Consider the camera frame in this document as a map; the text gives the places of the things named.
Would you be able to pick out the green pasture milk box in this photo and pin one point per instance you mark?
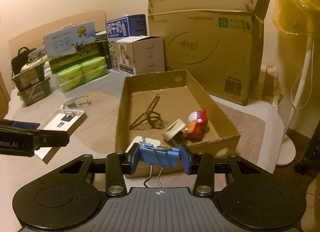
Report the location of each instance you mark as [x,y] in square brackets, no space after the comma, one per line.
[70,46]

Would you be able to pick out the dark storage basket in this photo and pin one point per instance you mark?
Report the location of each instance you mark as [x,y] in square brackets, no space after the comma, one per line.
[36,93]
[28,78]

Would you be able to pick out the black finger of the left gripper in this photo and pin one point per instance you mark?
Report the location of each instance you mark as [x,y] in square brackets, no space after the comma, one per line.
[50,138]

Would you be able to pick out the chrome wire holder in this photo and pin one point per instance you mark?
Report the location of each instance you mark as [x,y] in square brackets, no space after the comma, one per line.
[79,101]

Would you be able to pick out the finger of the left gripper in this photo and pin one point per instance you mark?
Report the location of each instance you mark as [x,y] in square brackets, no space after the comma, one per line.
[19,124]

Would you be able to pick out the red Doraemon figurine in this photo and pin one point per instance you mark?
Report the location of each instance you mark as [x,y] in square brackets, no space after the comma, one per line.
[197,121]

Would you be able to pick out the wooden door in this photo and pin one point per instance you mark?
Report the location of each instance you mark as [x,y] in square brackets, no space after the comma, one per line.
[4,99]

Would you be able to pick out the white remote control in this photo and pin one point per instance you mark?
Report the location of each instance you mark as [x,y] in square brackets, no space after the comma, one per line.
[70,101]

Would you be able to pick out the shallow cardboard tray box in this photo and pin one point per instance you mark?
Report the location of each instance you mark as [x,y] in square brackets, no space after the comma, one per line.
[180,94]

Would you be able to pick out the yellow plastic bag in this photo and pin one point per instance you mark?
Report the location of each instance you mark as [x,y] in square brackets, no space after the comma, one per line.
[297,17]

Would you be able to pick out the black laptop bag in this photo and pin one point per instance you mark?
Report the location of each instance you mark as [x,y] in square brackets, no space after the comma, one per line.
[20,60]

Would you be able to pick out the large brown cardboard box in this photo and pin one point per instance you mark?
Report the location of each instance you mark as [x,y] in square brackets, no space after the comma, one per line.
[220,42]

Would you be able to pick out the blue milk carton box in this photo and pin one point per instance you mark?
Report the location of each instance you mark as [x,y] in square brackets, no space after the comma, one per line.
[133,25]

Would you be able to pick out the upper dark storage basket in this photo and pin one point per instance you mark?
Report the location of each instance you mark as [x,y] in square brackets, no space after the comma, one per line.
[28,78]

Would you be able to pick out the white power adapter plug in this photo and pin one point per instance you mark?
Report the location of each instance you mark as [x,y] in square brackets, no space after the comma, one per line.
[143,140]

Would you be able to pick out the blue binder clip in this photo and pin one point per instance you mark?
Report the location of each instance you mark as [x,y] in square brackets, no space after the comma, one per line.
[158,155]

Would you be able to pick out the white humidifier product box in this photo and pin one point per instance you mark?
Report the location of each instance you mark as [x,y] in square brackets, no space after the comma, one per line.
[140,54]

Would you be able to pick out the lower dark storage basket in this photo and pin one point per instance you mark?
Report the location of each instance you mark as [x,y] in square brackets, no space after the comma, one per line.
[36,93]

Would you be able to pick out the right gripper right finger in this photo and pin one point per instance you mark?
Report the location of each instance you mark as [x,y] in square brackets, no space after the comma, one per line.
[200,164]

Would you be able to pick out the white fan stand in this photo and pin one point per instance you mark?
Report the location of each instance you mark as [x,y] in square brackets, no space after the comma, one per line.
[287,152]

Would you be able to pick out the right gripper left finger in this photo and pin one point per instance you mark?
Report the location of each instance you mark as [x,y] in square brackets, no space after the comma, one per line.
[119,164]

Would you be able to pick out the beige tape measure roll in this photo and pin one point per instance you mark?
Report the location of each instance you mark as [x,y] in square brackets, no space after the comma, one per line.
[174,134]

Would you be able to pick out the green tissue pack bundle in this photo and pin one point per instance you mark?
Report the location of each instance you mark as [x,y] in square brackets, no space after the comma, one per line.
[82,73]

